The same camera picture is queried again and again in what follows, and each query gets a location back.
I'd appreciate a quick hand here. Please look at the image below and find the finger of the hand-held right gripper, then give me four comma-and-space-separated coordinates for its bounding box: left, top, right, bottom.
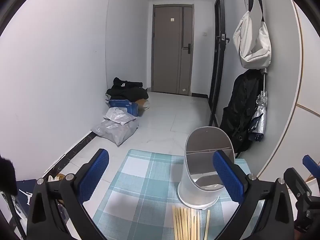
302, 155, 320, 180
284, 167, 320, 205

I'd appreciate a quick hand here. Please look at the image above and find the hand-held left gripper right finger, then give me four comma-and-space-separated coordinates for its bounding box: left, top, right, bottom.
209, 150, 295, 240

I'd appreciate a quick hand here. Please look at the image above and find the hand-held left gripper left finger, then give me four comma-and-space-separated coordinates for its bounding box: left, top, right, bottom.
26, 148, 110, 240

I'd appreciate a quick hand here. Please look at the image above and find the white grey utensil holder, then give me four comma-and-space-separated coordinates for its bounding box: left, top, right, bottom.
177, 127, 235, 210

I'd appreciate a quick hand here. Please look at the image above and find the bunch of wooden chopsticks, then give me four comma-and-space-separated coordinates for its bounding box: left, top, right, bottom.
172, 206, 211, 240

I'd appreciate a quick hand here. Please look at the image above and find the white shoulder bag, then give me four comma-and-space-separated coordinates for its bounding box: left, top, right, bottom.
232, 0, 272, 69

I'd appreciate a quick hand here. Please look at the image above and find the white crumpled wrapper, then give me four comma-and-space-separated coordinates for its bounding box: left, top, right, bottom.
47, 174, 68, 182

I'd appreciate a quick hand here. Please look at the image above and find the teal plaid tablecloth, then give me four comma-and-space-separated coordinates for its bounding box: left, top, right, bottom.
92, 149, 253, 240

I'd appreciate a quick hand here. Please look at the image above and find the large grey parcel bag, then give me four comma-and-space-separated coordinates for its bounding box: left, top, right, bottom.
91, 119, 139, 147

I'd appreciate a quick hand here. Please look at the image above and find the silver folding umbrella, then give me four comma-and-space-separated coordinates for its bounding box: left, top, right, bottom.
249, 67, 269, 140

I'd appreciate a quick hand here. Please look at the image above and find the black hanging coat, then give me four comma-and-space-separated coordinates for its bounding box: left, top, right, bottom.
219, 69, 263, 153

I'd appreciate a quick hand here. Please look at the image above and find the blue cardboard box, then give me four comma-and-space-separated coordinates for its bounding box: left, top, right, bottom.
108, 99, 139, 117

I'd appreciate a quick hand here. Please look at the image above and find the white cabinet with wood trim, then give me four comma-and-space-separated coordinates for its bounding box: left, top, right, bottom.
257, 0, 320, 183

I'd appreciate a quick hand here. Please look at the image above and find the brown cardboard box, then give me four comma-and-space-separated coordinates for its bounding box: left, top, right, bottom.
135, 99, 150, 110

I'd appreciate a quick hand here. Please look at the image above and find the black clothing pile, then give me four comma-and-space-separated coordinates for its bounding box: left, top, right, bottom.
106, 77, 149, 100

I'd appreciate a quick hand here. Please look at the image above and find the black fuzzy object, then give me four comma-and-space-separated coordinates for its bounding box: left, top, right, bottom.
0, 156, 18, 197

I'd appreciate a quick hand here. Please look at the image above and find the black framed door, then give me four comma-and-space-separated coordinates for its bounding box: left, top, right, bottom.
209, 0, 230, 128

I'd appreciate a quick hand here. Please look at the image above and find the grey brown door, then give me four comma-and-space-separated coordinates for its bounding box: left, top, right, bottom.
152, 4, 195, 96

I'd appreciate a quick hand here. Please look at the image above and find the black ribbed cable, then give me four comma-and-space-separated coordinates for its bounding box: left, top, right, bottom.
4, 194, 27, 239

